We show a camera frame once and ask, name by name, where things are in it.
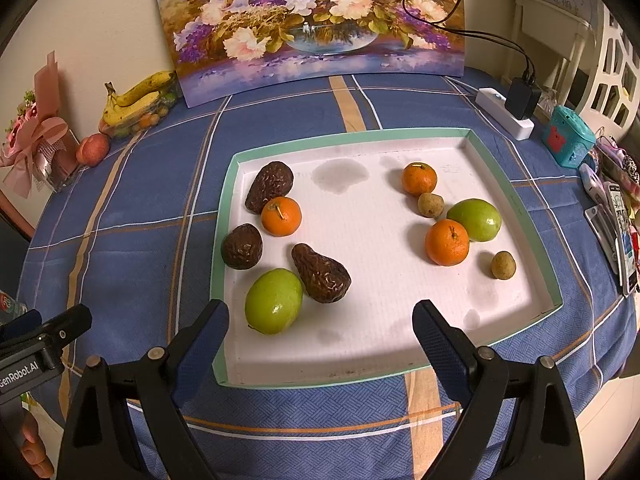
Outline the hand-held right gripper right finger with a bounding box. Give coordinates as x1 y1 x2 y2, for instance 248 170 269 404
411 300 587 480

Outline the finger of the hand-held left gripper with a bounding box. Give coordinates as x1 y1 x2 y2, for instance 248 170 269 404
37 304 93 358
0 309 43 343

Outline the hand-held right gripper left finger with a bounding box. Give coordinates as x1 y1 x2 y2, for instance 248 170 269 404
60 299 231 480

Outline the green jujube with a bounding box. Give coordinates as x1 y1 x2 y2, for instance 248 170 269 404
244 268 304 335
446 198 502 242

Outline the white tray with green rim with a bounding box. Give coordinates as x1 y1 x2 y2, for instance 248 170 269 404
210 127 565 390

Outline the brown longan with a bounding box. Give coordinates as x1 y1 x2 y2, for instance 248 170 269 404
490 251 517 281
417 192 446 219

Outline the dark wrinkled round avocado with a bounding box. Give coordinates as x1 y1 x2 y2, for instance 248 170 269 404
221 223 264 271

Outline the dark wrinkled slim avocado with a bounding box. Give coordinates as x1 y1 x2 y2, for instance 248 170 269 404
245 161 295 215

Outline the person's left hand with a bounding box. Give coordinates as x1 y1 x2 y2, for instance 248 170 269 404
20 410 56 480

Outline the brown wooden board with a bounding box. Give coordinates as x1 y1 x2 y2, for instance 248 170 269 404
0 195 36 241

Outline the blue plaid tablecloth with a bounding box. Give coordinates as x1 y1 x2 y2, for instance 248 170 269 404
22 72 640 480

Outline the red apple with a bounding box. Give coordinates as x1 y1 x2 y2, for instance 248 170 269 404
76 133 111 166

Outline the pink flower bouquet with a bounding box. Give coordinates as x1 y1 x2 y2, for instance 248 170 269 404
0 51 81 198

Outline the clear glass container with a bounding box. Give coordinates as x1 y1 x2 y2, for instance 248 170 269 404
99 77 183 139

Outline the remotes and phones pile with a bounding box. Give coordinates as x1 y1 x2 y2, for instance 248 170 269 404
585 180 640 298

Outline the yellow banana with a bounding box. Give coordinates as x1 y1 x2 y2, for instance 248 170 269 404
102 82 161 126
112 70 177 107

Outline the white handheld device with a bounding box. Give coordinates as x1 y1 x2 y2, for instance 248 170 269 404
580 162 608 206

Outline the white power strip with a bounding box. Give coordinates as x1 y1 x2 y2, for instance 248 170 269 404
475 87 535 141

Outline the teal toy box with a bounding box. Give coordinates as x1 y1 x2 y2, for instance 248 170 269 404
542 105 597 168

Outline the patterned pouch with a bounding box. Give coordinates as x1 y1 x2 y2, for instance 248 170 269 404
595 140 640 186

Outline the black charger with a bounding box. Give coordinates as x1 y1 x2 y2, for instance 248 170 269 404
504 76 543 122

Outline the floral painting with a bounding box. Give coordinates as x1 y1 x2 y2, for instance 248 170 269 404
150 0 467 109

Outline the white chair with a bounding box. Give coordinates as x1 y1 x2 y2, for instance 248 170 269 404
502 0 591 106

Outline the white lattice panel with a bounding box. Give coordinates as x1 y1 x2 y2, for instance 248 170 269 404
575 0 640 136

